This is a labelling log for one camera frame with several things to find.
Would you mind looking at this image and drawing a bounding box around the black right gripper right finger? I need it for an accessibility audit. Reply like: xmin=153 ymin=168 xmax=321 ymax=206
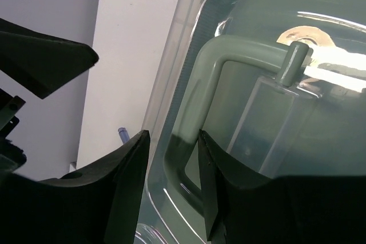
xmin=198 ymin=131 xmax=365 ymax=243

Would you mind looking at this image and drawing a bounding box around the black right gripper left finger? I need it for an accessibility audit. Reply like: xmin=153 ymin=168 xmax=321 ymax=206
xmin=1 ymin=130 xmax=150 ymax=243

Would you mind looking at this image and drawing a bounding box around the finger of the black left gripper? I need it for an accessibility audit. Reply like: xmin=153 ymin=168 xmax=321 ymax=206
xmin=1 ymin=19 xmax=99 ymax=99

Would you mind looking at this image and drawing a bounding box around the green plastic toolbox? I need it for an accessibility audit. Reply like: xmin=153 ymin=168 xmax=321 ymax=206
xmin=134 ymin=0 xmax=365 ymax=243

